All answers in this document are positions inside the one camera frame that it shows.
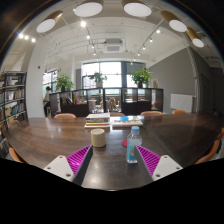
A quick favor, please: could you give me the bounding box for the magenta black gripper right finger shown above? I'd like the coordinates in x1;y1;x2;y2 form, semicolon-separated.
134;145;182;181

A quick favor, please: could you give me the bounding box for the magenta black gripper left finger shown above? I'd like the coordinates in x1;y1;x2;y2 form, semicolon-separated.
44;145;93;186

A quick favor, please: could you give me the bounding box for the clear plastic water bottle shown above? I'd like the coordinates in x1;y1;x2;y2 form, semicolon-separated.
126;126;142;164

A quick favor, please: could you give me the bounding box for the cream ceramic cup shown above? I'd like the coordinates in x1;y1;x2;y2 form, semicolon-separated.
91;128;106;147

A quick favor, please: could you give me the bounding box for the red round coaster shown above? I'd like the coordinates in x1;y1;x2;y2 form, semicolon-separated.
122;139;127;147

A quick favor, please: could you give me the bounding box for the stack of books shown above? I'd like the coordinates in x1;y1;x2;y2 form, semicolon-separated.
85;113;110;128

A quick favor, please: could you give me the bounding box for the orange chair far left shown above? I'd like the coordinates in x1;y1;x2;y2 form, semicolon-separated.
54;113;76;119

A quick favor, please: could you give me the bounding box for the orange chair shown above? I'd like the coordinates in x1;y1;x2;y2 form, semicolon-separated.
196;128;224;164
140;111;163;116
54;113;76;119
172;110;187;114
9;147;23;163

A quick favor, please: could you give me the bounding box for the orange chair far middle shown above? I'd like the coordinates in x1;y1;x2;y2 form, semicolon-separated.
140;111;163;116

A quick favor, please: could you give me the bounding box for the open magazine on table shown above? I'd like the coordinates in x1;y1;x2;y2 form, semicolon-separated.
112;116;143;127

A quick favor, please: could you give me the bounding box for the orange chair far right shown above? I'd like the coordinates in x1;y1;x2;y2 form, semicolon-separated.
172;110;187;114

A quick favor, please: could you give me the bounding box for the orange chair left side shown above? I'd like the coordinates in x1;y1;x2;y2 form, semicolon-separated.
9;147;23;163

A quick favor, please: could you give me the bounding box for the orange chair right side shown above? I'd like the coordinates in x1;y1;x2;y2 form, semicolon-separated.
196;128;224;164

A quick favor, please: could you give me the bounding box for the low dark shelf divider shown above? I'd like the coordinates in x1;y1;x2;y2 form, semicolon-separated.
50;87;163;117

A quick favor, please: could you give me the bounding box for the seated person in background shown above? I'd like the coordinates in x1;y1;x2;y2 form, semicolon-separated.
43;86;52;117

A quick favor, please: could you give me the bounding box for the potted plant left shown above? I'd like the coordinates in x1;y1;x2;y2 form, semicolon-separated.
56;74;74;92

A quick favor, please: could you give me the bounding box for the potted plant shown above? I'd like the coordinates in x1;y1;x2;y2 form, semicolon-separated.
90;72;107;88
56;74;74;92
130;68;151;88

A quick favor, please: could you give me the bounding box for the potted plant right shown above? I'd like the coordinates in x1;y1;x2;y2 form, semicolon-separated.
130;68;151;88

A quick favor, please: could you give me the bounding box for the potted plant middle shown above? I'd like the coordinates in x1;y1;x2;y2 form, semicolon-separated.
90;72;107;88

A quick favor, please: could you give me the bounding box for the dark bookshelf at left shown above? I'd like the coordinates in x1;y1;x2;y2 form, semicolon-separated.
0;71;27;131

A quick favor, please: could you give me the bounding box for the ceiling air conditioner unit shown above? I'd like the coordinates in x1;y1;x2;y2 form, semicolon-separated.
104;38;123;53

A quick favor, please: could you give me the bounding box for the round ceiling lamp far right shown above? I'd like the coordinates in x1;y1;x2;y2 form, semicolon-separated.
186;27;204;48

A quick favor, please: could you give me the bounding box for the round ceiling lamp left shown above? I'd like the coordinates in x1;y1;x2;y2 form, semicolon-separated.
36;10;63;33

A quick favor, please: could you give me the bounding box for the round ceiling lamp centre-right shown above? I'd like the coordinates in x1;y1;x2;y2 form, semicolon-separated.
121;0;152;17

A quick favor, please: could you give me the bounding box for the round ceiling lamp centre-left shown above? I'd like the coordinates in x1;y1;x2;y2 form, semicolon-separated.
74;0;104;17

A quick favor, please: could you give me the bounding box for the white wall radiator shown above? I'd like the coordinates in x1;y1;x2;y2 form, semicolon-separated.
170;94;193;112

